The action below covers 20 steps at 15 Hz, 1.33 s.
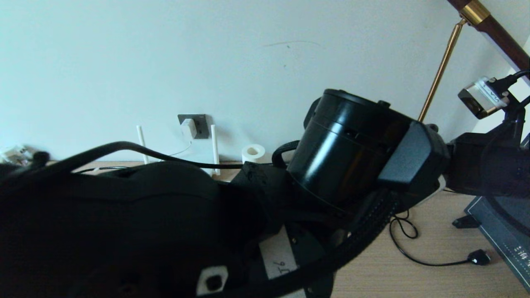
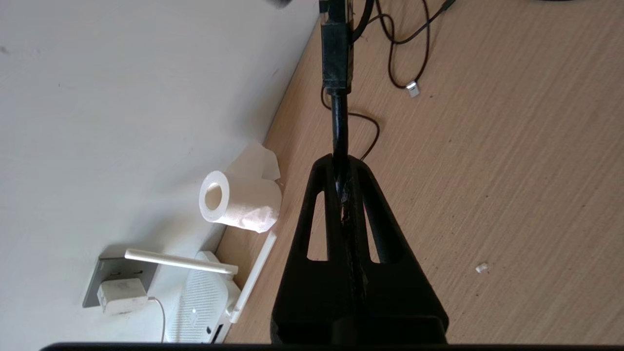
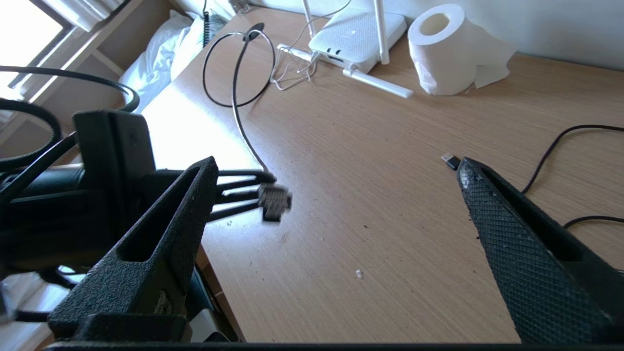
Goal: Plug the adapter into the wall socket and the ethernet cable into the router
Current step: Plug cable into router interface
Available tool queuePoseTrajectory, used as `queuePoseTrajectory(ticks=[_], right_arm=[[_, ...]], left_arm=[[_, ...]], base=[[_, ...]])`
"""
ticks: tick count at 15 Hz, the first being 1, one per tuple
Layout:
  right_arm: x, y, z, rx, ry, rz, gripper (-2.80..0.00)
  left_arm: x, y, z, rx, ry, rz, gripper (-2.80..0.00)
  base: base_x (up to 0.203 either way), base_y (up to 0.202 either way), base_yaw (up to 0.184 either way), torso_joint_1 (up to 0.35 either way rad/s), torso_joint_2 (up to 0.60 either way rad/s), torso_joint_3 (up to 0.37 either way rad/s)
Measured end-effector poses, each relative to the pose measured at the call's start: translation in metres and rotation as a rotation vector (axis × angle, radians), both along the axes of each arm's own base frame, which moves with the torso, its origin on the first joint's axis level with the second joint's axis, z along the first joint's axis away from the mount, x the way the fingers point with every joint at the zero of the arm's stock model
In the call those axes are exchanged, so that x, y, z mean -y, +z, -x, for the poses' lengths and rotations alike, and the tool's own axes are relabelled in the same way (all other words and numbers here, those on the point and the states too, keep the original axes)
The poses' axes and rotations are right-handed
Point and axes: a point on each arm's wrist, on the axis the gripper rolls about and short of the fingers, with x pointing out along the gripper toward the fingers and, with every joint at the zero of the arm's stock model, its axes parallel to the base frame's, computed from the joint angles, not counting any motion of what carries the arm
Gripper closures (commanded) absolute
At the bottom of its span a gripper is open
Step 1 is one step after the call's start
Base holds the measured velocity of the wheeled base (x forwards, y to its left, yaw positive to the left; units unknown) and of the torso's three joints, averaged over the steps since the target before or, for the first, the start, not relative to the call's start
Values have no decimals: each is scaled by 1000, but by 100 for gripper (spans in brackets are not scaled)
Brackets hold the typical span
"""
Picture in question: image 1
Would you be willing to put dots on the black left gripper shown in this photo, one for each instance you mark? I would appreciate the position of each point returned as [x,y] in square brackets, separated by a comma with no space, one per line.
[414,161]

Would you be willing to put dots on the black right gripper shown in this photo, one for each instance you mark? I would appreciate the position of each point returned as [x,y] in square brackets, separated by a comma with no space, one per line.
[488,165]

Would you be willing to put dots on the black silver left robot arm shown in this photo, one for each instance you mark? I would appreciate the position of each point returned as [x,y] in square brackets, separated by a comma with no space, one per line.
[165,231]

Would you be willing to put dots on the white router with antennas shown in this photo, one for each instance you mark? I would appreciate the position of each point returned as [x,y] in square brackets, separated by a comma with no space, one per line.
[214,145]

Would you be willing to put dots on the brass desk lamp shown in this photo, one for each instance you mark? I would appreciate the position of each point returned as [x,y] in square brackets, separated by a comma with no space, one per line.
[441,70]

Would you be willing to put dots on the white toilet paper roll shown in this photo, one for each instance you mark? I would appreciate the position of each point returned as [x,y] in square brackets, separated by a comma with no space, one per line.
[253,153]

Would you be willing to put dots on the clear plastic wrapper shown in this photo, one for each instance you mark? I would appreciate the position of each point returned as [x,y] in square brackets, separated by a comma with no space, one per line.
[12,155]

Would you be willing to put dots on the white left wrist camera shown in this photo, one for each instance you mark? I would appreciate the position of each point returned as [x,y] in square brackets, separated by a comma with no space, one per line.
[434,192]

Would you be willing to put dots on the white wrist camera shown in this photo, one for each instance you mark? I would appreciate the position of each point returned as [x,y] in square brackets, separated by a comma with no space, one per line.
[482,97]
[434,192]

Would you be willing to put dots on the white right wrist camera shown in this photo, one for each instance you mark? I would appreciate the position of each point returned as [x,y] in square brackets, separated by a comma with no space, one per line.
[482,97]

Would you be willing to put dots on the grey wall socket plate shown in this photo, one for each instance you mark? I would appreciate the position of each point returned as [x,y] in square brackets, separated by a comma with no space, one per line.
[203,124]

